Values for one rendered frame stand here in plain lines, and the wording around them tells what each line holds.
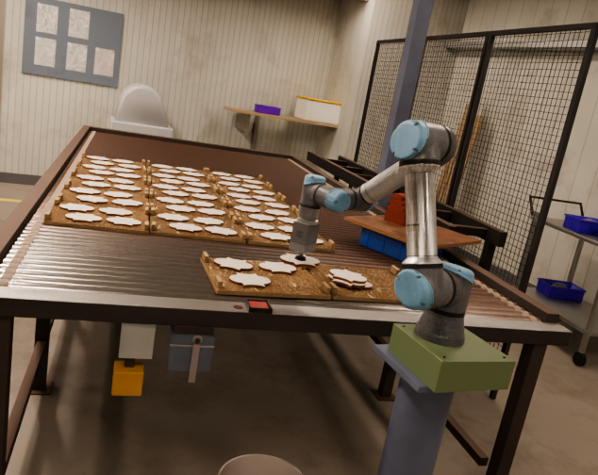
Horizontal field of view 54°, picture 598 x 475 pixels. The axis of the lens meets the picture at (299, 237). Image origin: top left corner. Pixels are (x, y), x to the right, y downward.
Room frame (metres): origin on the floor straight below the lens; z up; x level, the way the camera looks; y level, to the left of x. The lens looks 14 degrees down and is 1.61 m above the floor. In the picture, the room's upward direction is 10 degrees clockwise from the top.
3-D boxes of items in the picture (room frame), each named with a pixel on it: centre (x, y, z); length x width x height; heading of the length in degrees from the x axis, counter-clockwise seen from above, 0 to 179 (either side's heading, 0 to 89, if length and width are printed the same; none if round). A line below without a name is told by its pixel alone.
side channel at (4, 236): (3.50, 1.51, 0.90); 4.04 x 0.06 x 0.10; 17
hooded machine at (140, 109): (6.72, 1.99, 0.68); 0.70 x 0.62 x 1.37; 114
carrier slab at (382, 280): (2.21, -0.29, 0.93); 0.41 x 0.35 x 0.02; 110
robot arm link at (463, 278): (1.69, -0.47, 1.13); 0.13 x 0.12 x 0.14; 132
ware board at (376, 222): (2.91, -0.56, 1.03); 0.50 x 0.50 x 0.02; 46
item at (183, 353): (1.71, 0.28, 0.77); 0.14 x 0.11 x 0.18; 107
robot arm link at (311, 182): (2.02, -0.02, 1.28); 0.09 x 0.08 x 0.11; 42
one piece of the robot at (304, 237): (2.03, -0.01, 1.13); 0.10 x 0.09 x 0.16; 63
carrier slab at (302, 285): (2.06, 0.10, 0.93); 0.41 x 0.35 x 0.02; 111
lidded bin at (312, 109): (7.71, 0.05, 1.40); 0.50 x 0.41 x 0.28; 114
